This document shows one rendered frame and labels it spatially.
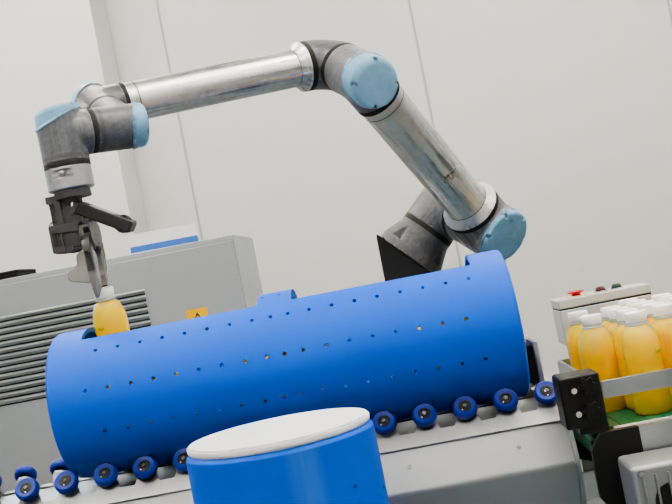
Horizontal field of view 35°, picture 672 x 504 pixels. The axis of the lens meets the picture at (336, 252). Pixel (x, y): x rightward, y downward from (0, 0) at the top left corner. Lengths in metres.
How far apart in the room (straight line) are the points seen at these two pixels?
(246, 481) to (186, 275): 2.23
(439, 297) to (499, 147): 3.03
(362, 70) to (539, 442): 0.90
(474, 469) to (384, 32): 3.29
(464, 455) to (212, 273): 1.87
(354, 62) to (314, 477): 1.13
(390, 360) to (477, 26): 3.24
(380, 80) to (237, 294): 1.46
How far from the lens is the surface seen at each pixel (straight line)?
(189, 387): 1.94
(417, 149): 2.50
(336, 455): 1.49
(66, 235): 2.10
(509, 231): 2.73
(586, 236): 4.94
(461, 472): 1.94
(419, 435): 1.95
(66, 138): 2.10
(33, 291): 3.81
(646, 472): 1.76
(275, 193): 4.90
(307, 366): 1.91
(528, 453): 1.95
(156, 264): 3.69
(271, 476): 1.47
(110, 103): 2.18
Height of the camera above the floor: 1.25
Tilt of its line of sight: 1 degrees up
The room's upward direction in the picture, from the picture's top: 11 degrees counter-clockwise
